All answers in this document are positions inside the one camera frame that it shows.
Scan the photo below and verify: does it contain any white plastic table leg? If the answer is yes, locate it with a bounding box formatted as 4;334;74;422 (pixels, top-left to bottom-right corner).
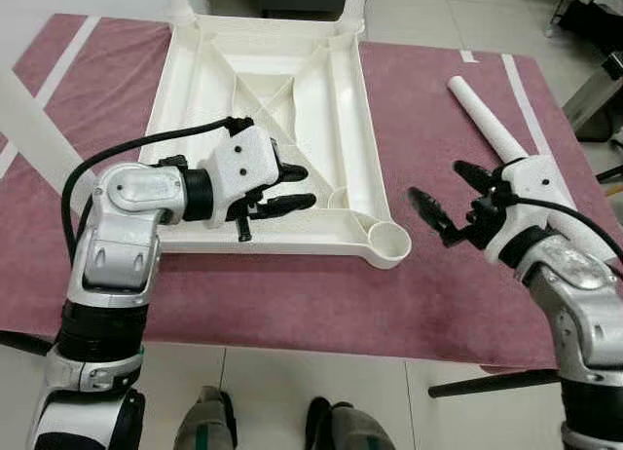
339;0;374;38
164;0;200;28
448;75;623;266
0;68;98;217

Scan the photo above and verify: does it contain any mauve cloth with white stripes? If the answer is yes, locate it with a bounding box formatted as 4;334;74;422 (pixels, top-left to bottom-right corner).
0;14;623;369

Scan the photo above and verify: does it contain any steel pedal trash bin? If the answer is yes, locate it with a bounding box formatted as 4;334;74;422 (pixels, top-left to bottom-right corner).
563;51;623;140

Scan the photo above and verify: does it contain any grey robot right foot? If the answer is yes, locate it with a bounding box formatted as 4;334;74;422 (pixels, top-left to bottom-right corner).
305;399;396;450

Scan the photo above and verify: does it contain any grey robot left foot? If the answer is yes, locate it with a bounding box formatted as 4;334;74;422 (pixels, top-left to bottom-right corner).
173;387;238;450

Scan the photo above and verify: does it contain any light wooden table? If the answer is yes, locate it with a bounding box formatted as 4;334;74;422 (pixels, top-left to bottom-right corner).
594;163;623;185

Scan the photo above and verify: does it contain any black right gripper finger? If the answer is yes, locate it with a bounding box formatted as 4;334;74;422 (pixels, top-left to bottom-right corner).
454;160;497;193
407;187;455;248

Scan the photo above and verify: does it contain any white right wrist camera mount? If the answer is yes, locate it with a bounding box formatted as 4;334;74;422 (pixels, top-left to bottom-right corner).
496;156;578;267

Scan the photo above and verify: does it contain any grey robot foot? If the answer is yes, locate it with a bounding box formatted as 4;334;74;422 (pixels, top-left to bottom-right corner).
173;387;238;450
305;399;396;450

